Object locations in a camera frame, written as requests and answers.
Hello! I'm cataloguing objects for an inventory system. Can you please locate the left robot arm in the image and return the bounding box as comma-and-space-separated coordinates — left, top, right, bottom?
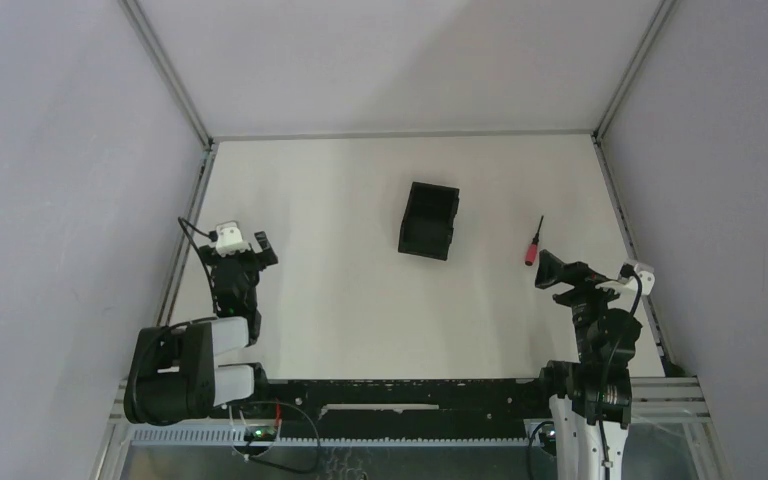
123, 231, 278, 426

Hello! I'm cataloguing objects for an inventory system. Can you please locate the red handled screwdriver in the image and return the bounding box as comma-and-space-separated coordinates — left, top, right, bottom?
524, 215, 545, 266

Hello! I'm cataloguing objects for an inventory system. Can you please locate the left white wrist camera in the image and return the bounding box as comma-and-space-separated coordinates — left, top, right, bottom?
214, 221, 251, 257

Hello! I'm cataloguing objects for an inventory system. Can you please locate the small green circuit board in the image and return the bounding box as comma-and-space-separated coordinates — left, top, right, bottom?
244, 426, 279, 443

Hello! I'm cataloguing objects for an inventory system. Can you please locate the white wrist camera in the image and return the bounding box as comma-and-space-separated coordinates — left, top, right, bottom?
597, 260, 655, 297
214, 221, 251, 257

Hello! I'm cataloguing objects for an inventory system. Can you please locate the black mounting rail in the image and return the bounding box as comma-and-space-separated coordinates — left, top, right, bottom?
255, 378, 551, 441

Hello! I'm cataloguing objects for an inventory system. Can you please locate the black plastic bin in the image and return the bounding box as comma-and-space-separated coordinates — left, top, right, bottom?
397, 182, 460, 261

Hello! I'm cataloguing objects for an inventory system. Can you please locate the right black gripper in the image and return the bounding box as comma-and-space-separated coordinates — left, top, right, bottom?
535, 248, 633, 361

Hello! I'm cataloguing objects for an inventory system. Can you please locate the left black cable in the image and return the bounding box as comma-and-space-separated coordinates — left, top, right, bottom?
177, 216, 221, 316

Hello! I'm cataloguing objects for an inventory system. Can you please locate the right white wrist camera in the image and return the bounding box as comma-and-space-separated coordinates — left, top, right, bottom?
597, 260, 655, 297

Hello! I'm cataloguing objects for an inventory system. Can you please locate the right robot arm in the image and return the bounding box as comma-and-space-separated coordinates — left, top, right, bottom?
529, 250, 653, 479

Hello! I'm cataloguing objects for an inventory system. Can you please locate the black looped cable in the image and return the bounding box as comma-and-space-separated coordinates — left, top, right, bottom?
230, 400, 324, 476

